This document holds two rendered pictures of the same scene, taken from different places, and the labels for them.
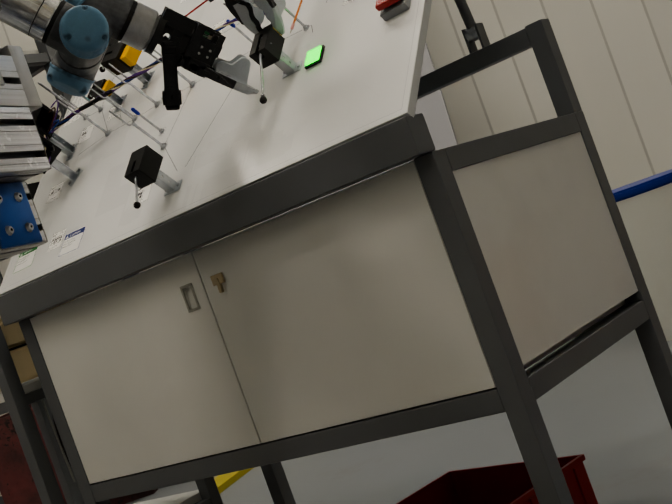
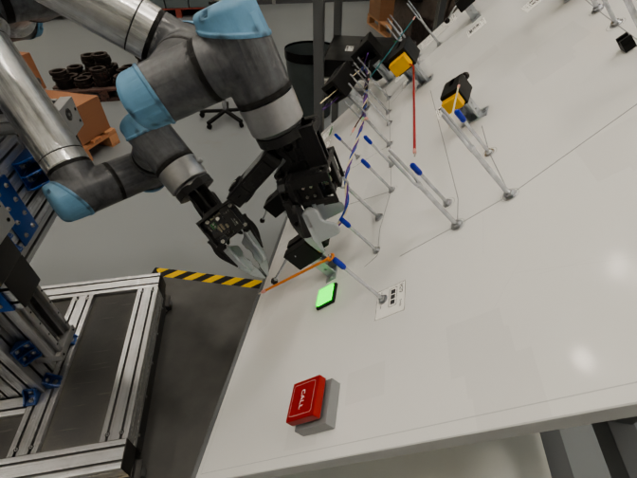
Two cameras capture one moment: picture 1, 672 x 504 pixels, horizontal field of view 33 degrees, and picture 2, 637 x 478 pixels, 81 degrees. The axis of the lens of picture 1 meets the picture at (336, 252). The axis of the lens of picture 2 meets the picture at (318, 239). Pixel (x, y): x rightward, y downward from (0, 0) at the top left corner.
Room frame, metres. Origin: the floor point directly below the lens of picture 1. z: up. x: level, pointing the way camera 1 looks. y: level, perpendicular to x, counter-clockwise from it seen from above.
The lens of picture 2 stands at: (1.87, -0.43, 1.54)
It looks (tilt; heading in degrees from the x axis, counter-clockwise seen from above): 42 degrees down; 61
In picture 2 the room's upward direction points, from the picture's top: straight up
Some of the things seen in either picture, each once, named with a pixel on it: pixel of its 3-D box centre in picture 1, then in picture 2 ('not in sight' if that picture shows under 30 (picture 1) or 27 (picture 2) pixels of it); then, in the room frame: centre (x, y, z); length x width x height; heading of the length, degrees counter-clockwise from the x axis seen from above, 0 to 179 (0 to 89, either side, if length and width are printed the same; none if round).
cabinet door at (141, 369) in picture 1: (139, 375); not in sight; (2.34, 0.48, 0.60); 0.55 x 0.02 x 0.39; 52
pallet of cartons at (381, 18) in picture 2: not in sight; (406, 14); (6.42, 4.92, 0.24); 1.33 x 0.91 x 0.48; 71
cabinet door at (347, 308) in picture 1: (332, 313); not in sight; (2.00, 0.04, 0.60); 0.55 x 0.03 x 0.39; 52
